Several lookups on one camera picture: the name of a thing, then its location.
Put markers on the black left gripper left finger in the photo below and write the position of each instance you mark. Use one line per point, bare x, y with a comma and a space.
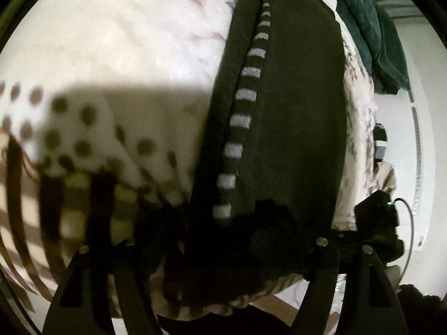
82, 302

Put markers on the black garment with striped trim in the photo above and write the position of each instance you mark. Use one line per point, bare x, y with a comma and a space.
271, 158

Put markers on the black white striped sock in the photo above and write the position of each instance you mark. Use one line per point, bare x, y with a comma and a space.
380, 142

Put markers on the floral white bed sheet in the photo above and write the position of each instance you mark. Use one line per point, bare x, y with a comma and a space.
103, 101

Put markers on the dark green folded clothing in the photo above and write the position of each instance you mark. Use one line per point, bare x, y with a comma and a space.
378, 43

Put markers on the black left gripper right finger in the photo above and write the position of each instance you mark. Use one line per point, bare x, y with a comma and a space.
370, 304

